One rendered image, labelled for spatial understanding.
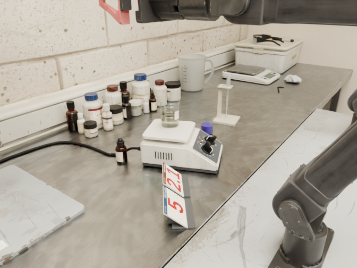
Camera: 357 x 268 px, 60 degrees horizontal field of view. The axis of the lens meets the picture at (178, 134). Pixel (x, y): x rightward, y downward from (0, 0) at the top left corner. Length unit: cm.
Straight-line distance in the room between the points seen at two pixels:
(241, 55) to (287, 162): 108
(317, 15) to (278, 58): 137
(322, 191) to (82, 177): 55
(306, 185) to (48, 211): 50
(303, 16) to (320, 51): 168
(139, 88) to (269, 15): 81
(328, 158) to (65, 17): 91
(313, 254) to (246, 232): 13
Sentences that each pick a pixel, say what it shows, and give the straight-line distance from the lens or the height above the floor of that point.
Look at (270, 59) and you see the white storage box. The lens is 181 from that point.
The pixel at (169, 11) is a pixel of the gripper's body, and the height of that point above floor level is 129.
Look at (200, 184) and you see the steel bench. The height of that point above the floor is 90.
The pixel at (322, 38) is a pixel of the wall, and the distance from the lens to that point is 210.
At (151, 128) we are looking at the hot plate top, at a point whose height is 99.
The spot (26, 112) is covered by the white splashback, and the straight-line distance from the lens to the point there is 104.
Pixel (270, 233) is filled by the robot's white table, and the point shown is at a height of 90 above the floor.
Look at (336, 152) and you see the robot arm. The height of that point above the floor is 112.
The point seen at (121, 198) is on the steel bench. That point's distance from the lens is 72.
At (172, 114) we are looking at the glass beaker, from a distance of 81.
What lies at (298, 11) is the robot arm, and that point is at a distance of 44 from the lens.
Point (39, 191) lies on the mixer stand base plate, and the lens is 78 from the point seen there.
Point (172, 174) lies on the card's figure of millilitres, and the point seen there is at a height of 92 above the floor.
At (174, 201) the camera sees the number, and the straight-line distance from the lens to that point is 66.
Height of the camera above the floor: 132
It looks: 25 degrees down
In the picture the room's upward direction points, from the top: straight up
